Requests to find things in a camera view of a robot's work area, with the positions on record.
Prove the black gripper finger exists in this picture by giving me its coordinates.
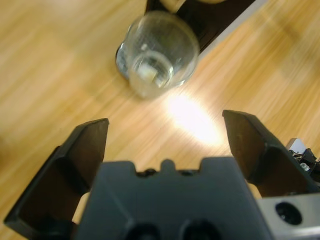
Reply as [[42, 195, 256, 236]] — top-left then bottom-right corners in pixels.
[[221, 109, 320, 200], [3, 117, 110, 240]]

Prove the clear drinking glass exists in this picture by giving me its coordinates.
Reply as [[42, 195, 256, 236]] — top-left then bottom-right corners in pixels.
[[115, 11, 200, 100]]

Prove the white capsule coffee machine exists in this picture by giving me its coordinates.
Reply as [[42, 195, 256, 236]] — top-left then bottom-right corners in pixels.
[[146, 0, 270, 55]]

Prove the small white paper scrap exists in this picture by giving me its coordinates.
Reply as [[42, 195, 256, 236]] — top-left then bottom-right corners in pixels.
[[139, 64, 157, 81]]

